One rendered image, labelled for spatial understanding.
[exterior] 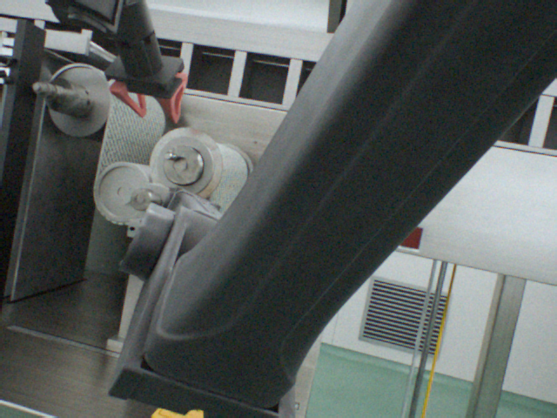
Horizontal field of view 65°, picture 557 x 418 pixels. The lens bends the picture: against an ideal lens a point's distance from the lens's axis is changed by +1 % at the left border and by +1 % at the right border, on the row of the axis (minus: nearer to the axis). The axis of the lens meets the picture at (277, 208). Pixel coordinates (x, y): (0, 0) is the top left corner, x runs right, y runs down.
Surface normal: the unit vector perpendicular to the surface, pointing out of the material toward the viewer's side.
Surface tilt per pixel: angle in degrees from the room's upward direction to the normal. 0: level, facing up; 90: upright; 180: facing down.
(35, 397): 0
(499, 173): 90
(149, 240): 77
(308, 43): 90
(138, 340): 34
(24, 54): 90
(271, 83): 90
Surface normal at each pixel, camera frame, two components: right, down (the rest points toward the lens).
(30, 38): 0.97, 0.20
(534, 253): -0.18, 0.03
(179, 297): -0.74, -0.53
